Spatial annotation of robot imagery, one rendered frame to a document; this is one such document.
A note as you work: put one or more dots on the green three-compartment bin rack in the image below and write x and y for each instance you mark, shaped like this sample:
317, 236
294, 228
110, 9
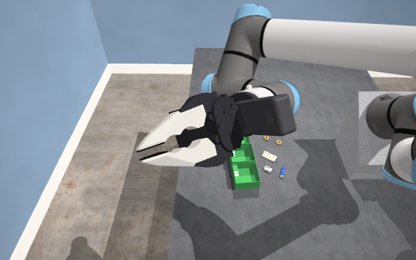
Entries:
243, 164

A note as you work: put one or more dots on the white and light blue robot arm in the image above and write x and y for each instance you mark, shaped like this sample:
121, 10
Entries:
372, 47

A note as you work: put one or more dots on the white domino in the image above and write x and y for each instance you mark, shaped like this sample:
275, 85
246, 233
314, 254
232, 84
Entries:
269, 156

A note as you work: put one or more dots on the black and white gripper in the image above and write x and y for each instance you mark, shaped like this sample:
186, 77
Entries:
210, 127

